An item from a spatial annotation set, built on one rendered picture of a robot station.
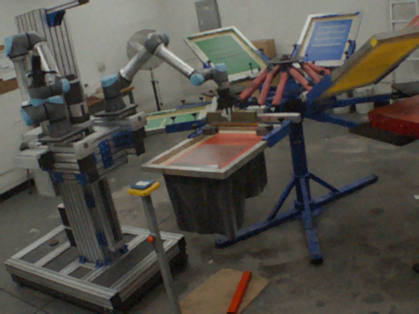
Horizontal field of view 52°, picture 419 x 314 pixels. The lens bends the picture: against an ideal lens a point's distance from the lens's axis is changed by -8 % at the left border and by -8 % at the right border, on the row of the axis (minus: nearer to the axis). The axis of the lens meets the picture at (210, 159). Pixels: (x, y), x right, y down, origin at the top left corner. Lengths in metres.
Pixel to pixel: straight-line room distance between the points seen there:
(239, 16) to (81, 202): 5.10
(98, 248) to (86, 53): 4.23
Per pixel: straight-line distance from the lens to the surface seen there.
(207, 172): 2.40
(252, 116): 2.84
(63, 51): 3.04
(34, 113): 2.72
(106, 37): 7.32
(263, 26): 7.40
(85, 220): 3.23
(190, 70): 2.79
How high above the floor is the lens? 1.81
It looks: 19 degrees down
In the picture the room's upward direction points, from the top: 11 degrees counter-clockwise
